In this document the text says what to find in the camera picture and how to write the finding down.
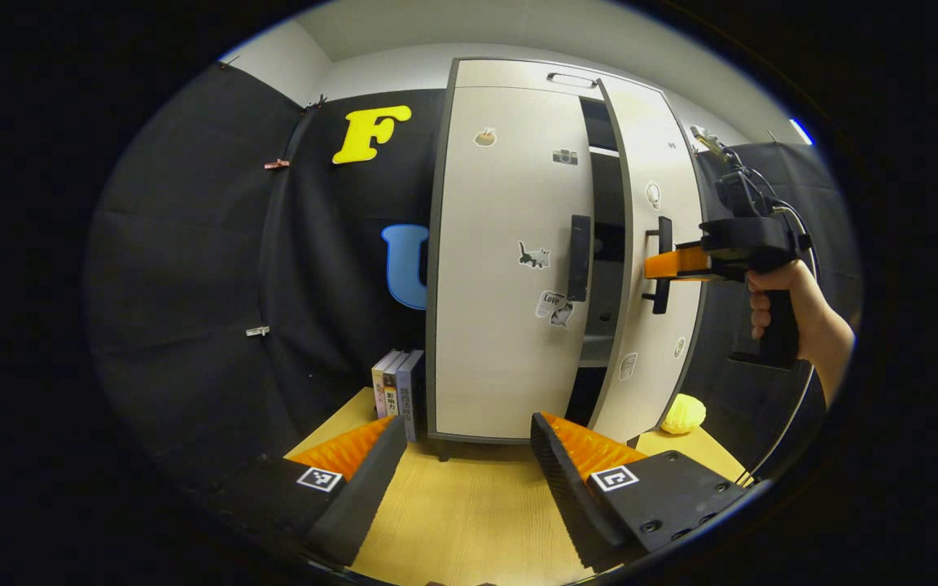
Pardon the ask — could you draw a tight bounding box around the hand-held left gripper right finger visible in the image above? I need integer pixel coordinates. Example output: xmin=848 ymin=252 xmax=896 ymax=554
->
xmin=530 ymin=411 xmax=755 ymax=573

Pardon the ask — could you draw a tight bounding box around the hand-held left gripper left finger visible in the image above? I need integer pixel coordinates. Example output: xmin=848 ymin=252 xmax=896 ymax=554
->
xmin=192 ymin=415 xmax=409 ymax=568

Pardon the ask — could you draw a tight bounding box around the black door handle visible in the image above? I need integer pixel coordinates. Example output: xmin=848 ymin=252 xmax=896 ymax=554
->
xmin=568 ymin=215 xmax=592 ymax=302
xmin=642 ymin=216 xmax=673 ymax=315

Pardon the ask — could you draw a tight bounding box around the white shoe cabinet door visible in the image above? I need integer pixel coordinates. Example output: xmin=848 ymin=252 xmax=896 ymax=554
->
xmin=434 ymin=85 xmax=596 ymax=440
xmin=587 ymin=77 xmax=708 ymax=444

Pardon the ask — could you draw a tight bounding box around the white double-door shoe cabinet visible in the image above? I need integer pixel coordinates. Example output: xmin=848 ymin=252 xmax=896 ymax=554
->
xmin=426 ymin=57 xmax=710 ymax=462

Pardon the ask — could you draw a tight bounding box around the dark book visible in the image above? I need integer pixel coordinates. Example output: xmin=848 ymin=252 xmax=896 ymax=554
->
xmin=384 ymin=352 xmax=413 ymax=421

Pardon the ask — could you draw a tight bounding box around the blue-grey book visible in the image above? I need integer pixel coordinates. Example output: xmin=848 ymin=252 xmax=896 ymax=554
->
xmin=396 ymin=350 xmax=426 ymax=443

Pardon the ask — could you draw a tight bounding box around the yellow knobbly ball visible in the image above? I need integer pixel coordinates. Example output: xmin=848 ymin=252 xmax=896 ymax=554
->
xmin=661 ymin=394 xmax=708 ymax=435

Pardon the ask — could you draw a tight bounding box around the black backdrop cloth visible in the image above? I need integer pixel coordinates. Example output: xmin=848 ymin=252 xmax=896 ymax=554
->
xmin=86 ymin=61 xmax=861 ymax=489

